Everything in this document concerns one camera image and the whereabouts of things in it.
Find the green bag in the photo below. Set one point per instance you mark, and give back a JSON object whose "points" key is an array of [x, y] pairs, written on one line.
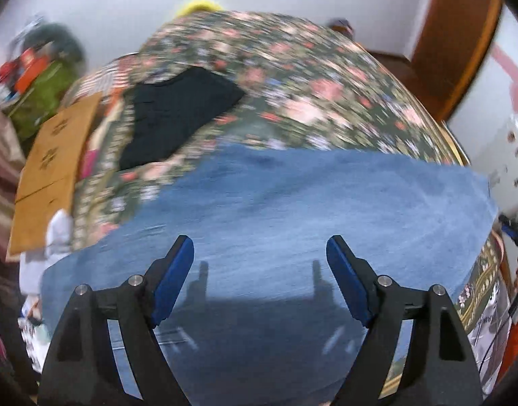
{"points": [[41, 93]]}

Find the yellow object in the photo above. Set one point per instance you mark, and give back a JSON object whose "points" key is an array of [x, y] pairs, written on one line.
{"points": [[197, 6]]}

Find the red box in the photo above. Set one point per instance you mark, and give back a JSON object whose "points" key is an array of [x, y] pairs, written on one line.
{"points": [[28, 70]]}

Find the black folded garment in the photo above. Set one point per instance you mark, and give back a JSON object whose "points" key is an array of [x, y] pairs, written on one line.
{"points": [[174, 114]]}

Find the wooden door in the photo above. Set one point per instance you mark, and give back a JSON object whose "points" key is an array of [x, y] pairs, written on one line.
{"points": [[457, 38]]}

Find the blue denim pants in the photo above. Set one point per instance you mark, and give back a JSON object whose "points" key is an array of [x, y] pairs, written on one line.
{"points": [[284, 228]]}

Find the brown cardboard box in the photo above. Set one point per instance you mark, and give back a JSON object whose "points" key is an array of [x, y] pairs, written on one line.
{"points": [[51, 169]]}

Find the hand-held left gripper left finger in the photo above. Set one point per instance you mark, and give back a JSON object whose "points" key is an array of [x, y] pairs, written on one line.
{"points": [[173, 279]]}

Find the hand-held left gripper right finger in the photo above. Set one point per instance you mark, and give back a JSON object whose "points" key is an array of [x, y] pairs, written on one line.
{"points": [[347, 279]]}

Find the floral printed blanket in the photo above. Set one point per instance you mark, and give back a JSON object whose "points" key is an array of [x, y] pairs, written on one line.
{"points": [[292, 80]]}

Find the white cloth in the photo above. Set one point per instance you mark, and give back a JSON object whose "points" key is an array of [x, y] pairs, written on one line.
{"points": [[47, 253]]}

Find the white appliance with stickers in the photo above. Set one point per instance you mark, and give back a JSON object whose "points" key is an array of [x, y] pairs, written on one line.
{"points": [[506, 165]]}

